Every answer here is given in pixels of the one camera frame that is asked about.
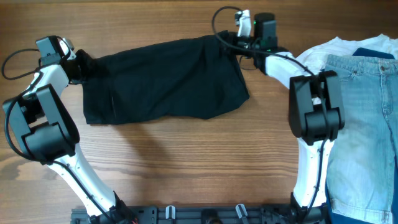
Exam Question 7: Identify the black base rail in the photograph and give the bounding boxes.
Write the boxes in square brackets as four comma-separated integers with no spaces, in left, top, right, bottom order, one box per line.
[70,203,304,224]

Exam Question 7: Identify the light blue denim shorts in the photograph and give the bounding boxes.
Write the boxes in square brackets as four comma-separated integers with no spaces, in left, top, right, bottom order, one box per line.
[325,54,398,224]

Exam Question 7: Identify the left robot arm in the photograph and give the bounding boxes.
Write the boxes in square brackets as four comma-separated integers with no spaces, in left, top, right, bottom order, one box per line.
[2,35,139,223]

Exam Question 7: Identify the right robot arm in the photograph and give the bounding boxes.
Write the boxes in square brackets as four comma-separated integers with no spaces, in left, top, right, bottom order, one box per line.
[222,8,345,223]

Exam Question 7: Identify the white t-shirt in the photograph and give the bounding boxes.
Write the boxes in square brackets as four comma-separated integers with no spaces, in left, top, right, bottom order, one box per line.
[295,33,398,91]

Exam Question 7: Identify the black shorts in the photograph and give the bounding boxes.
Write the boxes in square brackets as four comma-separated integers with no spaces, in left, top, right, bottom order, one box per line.
[82,35,249,124]

